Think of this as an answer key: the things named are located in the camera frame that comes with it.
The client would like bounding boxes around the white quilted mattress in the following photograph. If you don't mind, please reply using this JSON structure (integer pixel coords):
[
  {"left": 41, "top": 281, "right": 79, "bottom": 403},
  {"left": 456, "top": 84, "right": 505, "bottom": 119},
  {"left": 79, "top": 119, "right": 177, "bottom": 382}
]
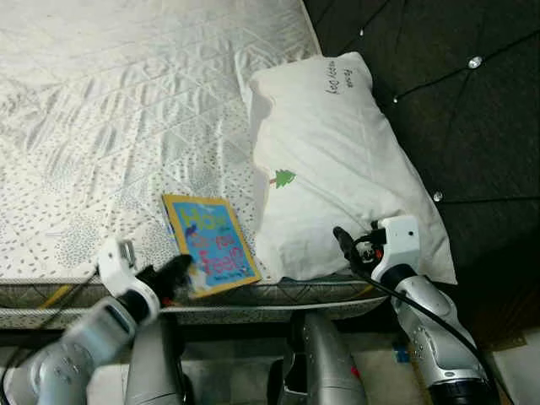
[{"left": 0, "top": 0, "right": 397, "bottom": 330}]

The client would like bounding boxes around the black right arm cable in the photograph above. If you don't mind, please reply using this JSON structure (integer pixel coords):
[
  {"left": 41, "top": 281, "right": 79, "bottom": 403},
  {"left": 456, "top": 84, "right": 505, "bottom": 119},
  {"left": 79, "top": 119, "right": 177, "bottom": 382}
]
[{"left": 337, "top": 245, "right": 516, "bottom": 405}]

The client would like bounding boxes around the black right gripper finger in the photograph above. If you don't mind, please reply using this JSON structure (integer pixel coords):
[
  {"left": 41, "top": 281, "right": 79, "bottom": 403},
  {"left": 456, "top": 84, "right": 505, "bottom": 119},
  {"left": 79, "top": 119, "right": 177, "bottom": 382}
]
[{"left": 332, "top": 225, "right": 359, "bottom": 267}]

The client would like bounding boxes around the dark bed frame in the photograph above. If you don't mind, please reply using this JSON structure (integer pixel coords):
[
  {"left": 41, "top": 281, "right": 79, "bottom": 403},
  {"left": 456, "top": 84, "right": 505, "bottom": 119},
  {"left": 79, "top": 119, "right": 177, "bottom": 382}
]
[{"left": 0, "top": 316, "right": 389, "bottom": 347}]

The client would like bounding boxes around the yellow and blue children's book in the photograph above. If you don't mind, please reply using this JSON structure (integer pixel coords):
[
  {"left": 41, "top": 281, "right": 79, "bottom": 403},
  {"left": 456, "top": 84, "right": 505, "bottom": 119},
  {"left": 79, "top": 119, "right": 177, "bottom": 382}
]
[{"left": 162, "top": 194, "right": 262, "bottom": 299}]

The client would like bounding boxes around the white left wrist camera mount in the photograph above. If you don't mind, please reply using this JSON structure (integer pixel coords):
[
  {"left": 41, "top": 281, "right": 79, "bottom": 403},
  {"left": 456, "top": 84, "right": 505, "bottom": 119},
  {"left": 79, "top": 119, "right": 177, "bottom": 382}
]
[{"left": 97, "top": 236, "right": 143, "bottom": 292}]

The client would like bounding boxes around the white pillow with tree print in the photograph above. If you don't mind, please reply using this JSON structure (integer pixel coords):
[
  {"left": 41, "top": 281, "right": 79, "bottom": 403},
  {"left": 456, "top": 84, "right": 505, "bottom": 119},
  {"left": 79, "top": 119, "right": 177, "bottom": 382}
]
[{"left": 249, "top": 52, "right": 458, "bottom": 285}]

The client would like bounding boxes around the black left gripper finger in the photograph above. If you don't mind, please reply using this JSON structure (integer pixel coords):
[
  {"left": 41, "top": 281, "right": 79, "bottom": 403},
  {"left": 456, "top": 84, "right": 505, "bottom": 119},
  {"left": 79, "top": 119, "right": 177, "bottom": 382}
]
[{"left": 160, "top": 253, "right": 197, "bottom": 288}]

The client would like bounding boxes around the silver robot left leg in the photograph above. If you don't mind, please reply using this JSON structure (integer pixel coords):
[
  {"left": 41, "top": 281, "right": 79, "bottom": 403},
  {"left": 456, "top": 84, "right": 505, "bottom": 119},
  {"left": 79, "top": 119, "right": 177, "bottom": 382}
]
[{"left": 125, "top": 316, "right": 191, "bottom": 405}]

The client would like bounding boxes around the silver robot right leg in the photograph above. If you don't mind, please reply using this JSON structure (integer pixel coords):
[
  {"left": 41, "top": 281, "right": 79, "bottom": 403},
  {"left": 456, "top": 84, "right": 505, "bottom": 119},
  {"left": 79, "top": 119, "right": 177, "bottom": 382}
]
[{"left": 268, "top": 310, "right": 368, "bottom": 405}]

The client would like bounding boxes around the black tufted headboard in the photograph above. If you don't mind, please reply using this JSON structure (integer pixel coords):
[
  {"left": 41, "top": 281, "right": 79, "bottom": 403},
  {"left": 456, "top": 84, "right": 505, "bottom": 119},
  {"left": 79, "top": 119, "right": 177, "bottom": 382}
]
[{"left": 302, "top": 0, "right": 540, "bottom": 338}]

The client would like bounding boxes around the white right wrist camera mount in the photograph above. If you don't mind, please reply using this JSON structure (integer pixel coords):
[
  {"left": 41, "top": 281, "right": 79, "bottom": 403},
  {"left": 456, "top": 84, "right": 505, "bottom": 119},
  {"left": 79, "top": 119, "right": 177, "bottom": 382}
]
[{"left": 375, "top": 215, "right": 423, "bottom": 284}]

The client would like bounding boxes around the silver robot leg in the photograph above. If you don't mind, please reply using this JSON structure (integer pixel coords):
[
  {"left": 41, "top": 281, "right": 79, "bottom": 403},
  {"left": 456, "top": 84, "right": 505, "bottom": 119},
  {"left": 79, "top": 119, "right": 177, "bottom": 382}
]
[
  {"left": 125, "top": 316, "right": 191, "bottom": 405},
  {"left": 268, "top": 310, "right": 368, "bottom": 405}
]

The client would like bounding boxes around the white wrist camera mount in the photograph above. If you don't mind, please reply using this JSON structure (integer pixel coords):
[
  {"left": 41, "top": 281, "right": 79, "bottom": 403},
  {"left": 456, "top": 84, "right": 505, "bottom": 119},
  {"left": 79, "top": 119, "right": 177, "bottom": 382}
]
[
  {"left": 375, "top": 215, "right": 423, "bottom": 284},
  {"left": 97, "top": 236, "right": 143, "bottom": 292}
]

